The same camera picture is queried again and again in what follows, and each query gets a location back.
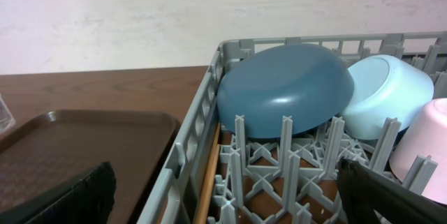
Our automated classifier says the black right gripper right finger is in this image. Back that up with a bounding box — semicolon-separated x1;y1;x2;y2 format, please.
337;158;446;224

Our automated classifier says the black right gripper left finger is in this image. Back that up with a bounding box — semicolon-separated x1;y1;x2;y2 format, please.
1;162;117;224

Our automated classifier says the white pink cup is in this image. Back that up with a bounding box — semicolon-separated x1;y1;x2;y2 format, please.
390;98;446;204

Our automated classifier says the light blue bowl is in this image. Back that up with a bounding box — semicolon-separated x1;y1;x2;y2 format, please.
341;54;434;140

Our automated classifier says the wooden chopstick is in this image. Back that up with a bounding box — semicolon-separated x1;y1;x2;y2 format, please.
193;123;221;224

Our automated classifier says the dark blue plate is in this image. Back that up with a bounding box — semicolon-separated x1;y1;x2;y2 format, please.
217;43;354;139

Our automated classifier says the grey dishwasher rack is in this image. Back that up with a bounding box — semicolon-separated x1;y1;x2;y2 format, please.
138;32;446;223

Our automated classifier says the brown serving tray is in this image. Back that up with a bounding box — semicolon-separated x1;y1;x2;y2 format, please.
1;110;180;223

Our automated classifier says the clear plastic container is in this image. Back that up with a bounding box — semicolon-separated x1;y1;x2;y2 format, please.
0;96;15;134

